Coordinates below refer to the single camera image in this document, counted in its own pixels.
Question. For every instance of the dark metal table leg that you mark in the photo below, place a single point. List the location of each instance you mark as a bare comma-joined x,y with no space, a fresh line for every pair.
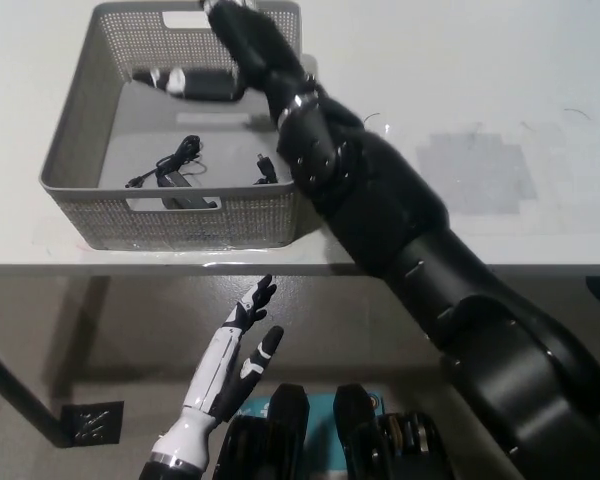
30,397

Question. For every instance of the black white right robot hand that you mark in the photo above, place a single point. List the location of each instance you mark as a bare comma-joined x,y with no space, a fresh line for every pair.
255,45

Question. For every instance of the black tape square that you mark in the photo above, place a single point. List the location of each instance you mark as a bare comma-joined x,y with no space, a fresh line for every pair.
92,422

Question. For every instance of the black teal robot body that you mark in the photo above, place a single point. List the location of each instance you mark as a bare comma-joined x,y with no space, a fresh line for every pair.
290,425

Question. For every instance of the grey perforated plastic basket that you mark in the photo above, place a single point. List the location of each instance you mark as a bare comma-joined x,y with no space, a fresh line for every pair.
130,150

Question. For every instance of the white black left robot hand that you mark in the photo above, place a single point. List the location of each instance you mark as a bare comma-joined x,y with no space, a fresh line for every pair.
215,370

